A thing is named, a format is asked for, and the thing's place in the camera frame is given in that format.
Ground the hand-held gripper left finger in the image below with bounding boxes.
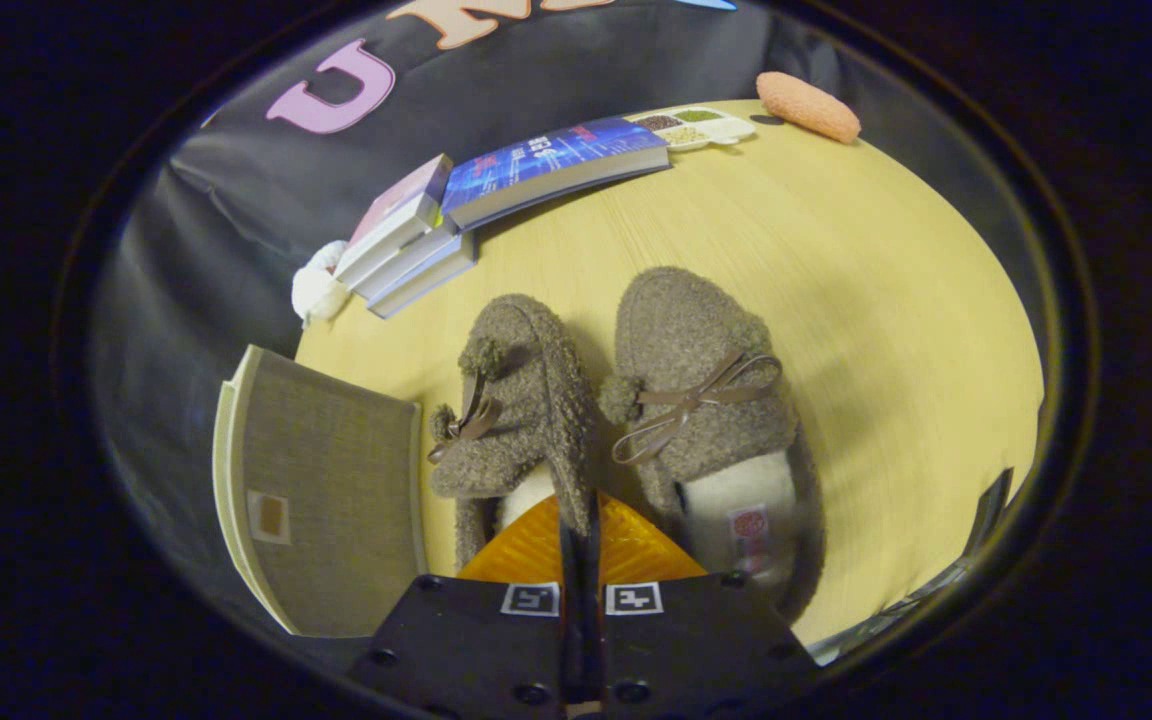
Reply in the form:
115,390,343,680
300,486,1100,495
346,495,587,720

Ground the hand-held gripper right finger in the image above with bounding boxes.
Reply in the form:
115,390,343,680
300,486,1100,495
586,495,822,720

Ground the brown fuzzy shoe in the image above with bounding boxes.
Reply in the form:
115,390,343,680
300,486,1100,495
426,293,602,571
599,266,827,623

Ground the beige fabric storage box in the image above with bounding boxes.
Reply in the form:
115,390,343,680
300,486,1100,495
213,345,429,638

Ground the grey blue book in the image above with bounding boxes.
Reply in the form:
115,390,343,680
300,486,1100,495
368,232,479,319

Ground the white book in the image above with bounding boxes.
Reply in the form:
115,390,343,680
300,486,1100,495
354,222,463,301

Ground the white plush toy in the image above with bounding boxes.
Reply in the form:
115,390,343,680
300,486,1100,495
291,240,352,326

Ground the pink cover book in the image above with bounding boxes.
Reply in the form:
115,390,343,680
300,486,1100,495
348,153,455,291

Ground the blue cover book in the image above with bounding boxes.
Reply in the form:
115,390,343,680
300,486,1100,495
441,117,672,233

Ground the white divided grain tray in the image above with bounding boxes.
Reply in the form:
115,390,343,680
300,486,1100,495
629,105,759,153

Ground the orange oval sponge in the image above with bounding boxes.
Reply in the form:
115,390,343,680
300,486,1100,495
756,71,862,145

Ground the dark metal frame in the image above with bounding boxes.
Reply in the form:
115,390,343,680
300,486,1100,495
806,468,1015,666

